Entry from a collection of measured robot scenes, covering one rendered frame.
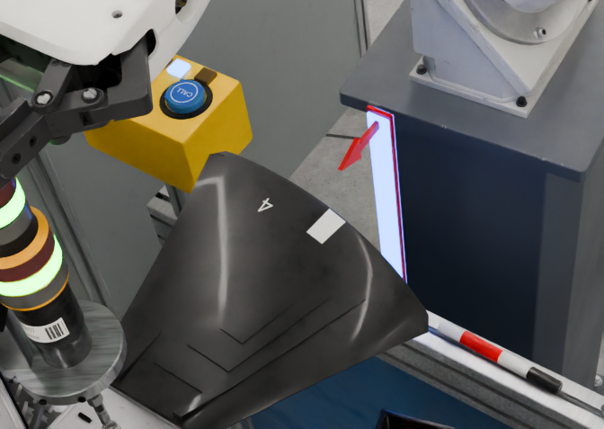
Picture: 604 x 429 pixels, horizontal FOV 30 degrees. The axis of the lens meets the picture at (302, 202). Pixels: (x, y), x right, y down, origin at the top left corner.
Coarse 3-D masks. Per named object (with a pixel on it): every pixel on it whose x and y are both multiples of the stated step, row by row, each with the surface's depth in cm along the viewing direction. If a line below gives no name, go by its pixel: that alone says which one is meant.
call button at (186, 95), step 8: (184, 80) 115; (168, 88) 115; (176, 88) 115; (184, 88) 115; (192, 88) 114; (200, 88) 114; (168, 96) 114; (176, 96) 114; (184, 96) 114; (192, 96) 114; (200, 96) 114; (168, 104) 114; (176, 104) 113; (184, 104) 113; (192, 104) 113; (200, 104) 114; (176, 112) 114; (184, 112) 114
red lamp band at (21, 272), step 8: (48, 224) 61; (48, 240) 60; (48, 248) 61; (40, 256) 60; (48, 256) 61; (24, 264) 60; (32, 264) 60; (40, 264) 60; (0, 272) 60; (8, 272) 60; (16, 272) 60; (24, 272) 60; (32, 272) 60; (0, 280) 60; (8, 280) 60; (16, 280) 60
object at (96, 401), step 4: (96, 396) 74; (100, 396) 74; (88, 400) 74; (92, 400) 74; (96, 400) 74; (100, 400) 74; (88, 404) 74; (92, 404) 74; (96, 404) 74; (100, 404) 74; (96, 408) 75; (100, 408) 75; (104, 408) 76; (96, 412) 75; (100, 412) 75; (104, 412) 76; (100, 416) 76; (104, 416) 76; (108, 416) 76; (100, 420) 76; (104, 420) 76; (108, 420) 76; (104, 424) 76; (108, 424) 77
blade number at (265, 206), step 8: (264, 192) 92; (256, 200) 91; (264, 200) 91; (272, 200) 91; (280, 200) 92; (256, 208) 91; (264, 208) 91; (272, 208) 91; (256, 216) 90; (264, 216) 91
